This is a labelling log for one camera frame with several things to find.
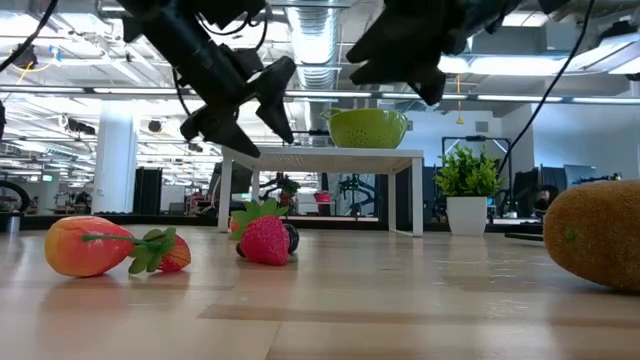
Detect white pillar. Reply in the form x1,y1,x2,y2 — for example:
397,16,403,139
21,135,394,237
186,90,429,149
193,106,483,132
91,101,140,215

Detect black background robot rig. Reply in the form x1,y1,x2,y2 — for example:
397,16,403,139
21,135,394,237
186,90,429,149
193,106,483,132
338,172,381,217

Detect person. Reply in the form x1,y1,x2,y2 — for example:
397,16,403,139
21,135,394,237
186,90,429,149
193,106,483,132
532,184,562,217

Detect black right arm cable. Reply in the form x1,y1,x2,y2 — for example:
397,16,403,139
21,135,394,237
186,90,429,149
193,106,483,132
497,0,597,176

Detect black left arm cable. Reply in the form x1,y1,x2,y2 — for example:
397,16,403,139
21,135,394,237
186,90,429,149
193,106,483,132
0,0,60,74

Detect black aluminium table frame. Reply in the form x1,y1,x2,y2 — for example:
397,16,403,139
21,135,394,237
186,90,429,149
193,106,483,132
0,212,546,235

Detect black curved hose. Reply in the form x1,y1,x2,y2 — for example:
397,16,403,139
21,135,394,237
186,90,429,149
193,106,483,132
0,179,34,216

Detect long ceiling light strip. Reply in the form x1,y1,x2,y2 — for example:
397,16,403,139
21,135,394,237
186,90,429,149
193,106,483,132
0,85,640,105

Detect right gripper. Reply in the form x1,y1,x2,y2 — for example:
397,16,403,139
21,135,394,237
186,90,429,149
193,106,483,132
345,0,521,107

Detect black background frame stand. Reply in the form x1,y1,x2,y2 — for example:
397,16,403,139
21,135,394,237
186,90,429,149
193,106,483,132
439,134,514,221

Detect small strawberry with green leaves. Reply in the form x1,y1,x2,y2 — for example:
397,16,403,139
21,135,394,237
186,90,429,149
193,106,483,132
127,227,193,275

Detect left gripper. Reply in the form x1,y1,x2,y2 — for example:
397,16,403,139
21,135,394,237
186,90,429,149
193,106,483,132
172,42,300,159

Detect silver ventilation duct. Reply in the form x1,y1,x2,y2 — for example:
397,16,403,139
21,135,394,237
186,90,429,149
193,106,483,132
287,0,346,132

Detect brown toy kiwi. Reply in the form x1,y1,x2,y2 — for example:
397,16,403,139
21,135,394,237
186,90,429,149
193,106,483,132
542,179,640,294

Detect black cabinet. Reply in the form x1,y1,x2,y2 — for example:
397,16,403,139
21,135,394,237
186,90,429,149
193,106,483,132
132,166,164,215

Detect green plastic colander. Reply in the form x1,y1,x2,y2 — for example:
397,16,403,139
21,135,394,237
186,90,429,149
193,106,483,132
319,107,411,150

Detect small potted green plant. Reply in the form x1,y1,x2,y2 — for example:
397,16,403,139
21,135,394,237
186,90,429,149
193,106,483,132
433,144,503,237

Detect small orange toy fruit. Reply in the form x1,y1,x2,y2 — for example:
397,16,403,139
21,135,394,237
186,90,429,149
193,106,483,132
43,215,151,279

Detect white perforated shelf riser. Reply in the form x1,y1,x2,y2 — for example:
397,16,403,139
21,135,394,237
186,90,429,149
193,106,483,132
218,145,425,238

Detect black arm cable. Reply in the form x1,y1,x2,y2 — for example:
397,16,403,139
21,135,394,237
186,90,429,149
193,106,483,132
497,0,597,176
0,0,60,74

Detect red toy strawberry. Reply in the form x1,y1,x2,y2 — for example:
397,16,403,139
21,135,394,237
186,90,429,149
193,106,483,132
228,198,292,267

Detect black ceiling cable reel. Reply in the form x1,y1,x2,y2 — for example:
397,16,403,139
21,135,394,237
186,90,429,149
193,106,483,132
8,43,40,71

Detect black background monitor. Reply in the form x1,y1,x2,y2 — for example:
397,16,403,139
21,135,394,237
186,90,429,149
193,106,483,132
512,167,542,216

